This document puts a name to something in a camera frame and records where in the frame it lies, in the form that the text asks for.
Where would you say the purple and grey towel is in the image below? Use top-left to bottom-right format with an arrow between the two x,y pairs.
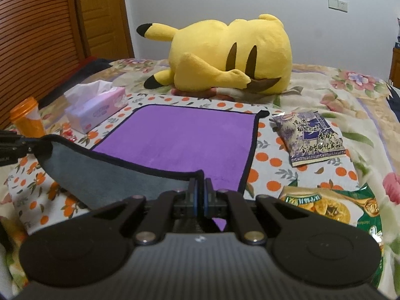
34,104 -> 269,210

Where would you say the orange lidded plastic bottle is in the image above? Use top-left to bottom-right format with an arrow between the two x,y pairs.
10,97 -> 46,138

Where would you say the small red snack packet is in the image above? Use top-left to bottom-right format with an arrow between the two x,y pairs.
62,135 -> 77,142

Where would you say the pink tissue box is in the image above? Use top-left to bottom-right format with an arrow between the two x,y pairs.
64,80 -> 128,134

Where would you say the purple snack bag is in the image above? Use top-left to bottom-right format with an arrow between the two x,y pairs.
272,111 -> 346,167

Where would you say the wooden slatted headboard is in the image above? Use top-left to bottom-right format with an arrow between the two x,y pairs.
1,0 -> 86,129

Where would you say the green yellow chip bag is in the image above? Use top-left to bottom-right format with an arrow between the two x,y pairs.
278,184 -> 385,288

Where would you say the yellow Pikachu plush toy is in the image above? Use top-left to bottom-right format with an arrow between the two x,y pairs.
136,14 -> 292,95

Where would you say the floral bed blanket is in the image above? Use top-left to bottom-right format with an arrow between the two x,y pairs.
1,59 -> 399,299

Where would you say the wooden door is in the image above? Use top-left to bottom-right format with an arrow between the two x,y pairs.
76,0 -> 134,60

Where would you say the dark blue bed sheet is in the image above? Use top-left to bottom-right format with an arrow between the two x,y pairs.
386,85 -> 400,122

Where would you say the wooden sideboard cabinet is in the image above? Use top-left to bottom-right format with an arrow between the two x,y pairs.
389,47 -> 400,89

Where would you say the white wall switch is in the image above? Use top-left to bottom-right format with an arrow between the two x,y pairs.
328,0 -> 348,13

